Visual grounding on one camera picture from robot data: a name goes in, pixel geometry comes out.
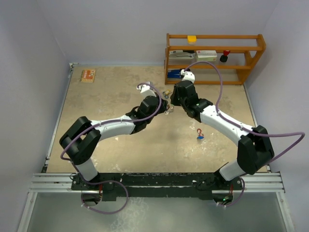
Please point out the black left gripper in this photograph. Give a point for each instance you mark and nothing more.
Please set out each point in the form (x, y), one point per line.
(162, 107)

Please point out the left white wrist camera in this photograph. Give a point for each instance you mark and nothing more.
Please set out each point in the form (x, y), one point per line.
(146, 89)

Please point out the blue stapler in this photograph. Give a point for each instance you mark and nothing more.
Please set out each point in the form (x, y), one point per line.
(174, 74)

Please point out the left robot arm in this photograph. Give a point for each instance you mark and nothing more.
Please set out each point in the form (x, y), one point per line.
(81, 139)

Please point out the wooden shelf rack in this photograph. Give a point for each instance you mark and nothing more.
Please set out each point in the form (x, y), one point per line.
(236, 54)

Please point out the red black stamp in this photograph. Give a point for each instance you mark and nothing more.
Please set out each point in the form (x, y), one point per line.
(224, 56)

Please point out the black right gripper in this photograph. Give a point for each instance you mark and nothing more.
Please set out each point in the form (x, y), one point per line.
(174, 101)

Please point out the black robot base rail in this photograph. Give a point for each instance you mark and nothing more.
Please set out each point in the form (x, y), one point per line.
(121, 191)

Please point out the white staples box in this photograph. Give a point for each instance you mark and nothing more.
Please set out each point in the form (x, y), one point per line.
(206, 55)

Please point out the orange spiral notebook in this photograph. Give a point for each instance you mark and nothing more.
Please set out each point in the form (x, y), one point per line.
(88, 76)

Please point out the yellow box on shelf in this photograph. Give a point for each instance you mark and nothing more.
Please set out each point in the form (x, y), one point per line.
(191, 39)

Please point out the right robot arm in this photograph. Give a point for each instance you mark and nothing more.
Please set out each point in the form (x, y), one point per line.
(254, 147)

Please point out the red S carabiner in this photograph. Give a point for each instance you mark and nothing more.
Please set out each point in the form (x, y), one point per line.
(200, 133)

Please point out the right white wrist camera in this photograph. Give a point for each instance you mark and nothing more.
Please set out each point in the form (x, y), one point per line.
(187, 76)

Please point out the aluminium frame rail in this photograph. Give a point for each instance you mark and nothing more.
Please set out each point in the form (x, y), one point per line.
(65, 183)

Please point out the silver key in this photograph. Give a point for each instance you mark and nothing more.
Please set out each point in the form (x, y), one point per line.
(169, 111)

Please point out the white stapler on shelf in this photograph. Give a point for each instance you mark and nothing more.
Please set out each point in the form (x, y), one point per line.
(181, 54)

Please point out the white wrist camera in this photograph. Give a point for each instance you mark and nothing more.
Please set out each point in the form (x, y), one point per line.
(187, 76)
(146, 89)

